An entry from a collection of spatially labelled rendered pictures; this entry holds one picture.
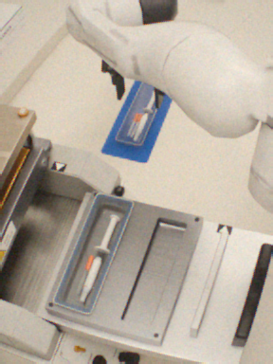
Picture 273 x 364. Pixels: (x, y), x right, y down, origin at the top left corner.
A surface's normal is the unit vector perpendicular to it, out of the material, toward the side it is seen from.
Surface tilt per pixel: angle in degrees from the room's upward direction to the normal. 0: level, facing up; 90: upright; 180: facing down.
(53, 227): 0
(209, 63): 21
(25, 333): 41
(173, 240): 0
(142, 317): 0
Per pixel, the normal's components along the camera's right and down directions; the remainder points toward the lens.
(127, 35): -0.50, -0.53
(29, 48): -0.07, -0.57
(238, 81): 0.16, 0.02
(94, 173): 0.57, -0.29
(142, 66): -0.64, 0.57
